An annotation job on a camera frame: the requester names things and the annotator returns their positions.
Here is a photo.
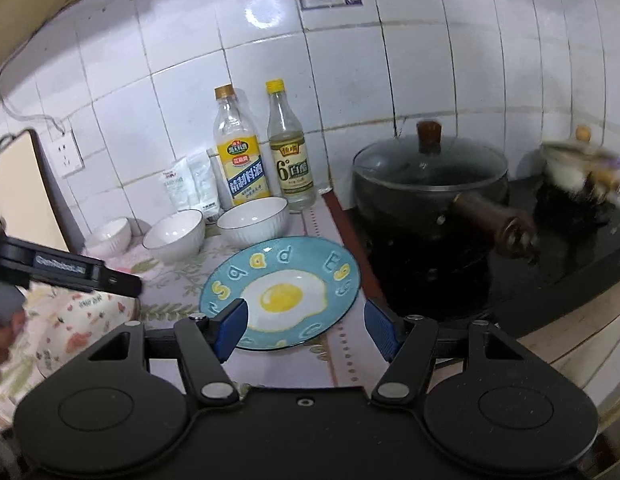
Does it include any black power cable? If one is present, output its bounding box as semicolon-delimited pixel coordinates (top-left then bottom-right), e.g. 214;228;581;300
0;39;73;137

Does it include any pink lovely bear plate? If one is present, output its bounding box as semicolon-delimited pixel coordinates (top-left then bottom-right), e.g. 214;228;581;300
4;285;138;377

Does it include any white vinegar bottle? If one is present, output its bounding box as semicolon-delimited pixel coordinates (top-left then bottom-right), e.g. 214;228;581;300
265;79;316;212

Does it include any yellow label cooking wine bottle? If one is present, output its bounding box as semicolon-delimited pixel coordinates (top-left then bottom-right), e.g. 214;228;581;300
213;84;270;206

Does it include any blue fried egg plate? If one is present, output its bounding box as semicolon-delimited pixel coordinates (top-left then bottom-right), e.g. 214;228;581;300
199;236;361;351

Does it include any small pan with wooden handle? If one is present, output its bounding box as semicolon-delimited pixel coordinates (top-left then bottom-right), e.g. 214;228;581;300
540;125;620;204

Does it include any small white ribbed bowl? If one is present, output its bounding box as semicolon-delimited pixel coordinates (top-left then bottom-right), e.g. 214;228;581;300
84;218;132;260

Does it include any white wall socket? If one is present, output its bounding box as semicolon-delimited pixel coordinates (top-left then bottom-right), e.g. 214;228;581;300
46;130;84;178

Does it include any person's hand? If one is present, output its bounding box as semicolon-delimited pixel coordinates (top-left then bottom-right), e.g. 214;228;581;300
0;308;26;367

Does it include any black induction cooktop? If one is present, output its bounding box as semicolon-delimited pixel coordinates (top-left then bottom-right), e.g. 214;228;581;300
346;178;620;337

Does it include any cream cutting board dark rim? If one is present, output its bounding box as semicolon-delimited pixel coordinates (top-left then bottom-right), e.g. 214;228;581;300
0;127;84;254

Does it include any white plastic salt bag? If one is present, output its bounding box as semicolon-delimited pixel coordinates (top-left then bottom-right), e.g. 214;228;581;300
161;151;222;222

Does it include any black pot with glass lid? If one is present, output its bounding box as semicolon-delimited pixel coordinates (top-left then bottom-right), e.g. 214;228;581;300
352;120;538;259

